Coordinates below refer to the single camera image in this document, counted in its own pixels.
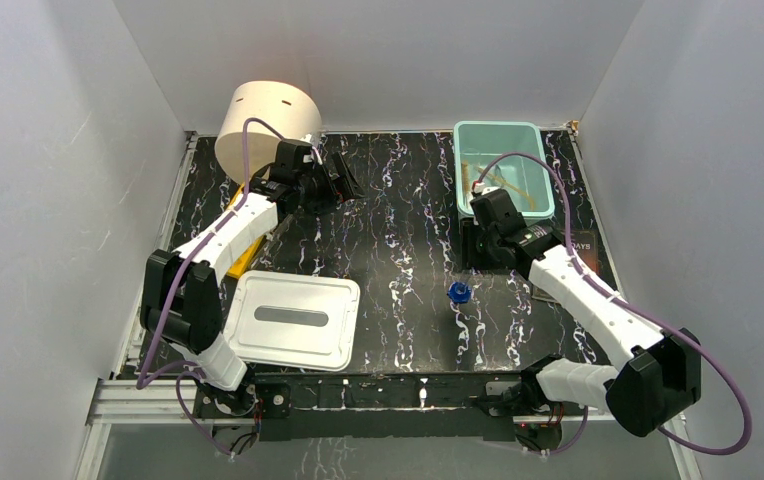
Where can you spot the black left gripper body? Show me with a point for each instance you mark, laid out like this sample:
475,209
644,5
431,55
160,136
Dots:
334,181

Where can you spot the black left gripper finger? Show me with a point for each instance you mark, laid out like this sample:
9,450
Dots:
345,183
329,192

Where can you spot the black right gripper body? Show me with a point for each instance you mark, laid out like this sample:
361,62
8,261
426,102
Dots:
487,241

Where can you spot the blue capped clear tube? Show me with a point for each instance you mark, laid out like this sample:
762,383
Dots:
459,293

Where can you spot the tan rubber tube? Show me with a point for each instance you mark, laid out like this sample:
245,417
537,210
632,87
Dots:
508,179

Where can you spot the tan test tube brush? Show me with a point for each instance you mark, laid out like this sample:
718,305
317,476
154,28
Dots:
466,184

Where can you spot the yellow test tube rack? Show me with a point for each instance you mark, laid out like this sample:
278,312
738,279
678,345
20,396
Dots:
243,263

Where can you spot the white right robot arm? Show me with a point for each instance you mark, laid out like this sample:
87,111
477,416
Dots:
651,375

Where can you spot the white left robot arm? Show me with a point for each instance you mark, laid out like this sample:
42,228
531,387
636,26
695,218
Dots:
180,301

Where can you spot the beige cylindrical container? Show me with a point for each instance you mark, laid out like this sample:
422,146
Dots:
259,115

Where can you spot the brown paperback book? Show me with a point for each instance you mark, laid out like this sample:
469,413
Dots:
586,244

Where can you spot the mint green plastic bin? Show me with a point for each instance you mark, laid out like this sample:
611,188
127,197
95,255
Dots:
514,145

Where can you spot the white rectangular bin lid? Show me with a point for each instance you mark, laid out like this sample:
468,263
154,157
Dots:
293,320

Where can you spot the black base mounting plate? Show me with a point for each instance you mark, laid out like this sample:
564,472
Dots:
467,423

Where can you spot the aluminium frame rail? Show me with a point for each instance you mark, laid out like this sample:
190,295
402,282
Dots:
639,408

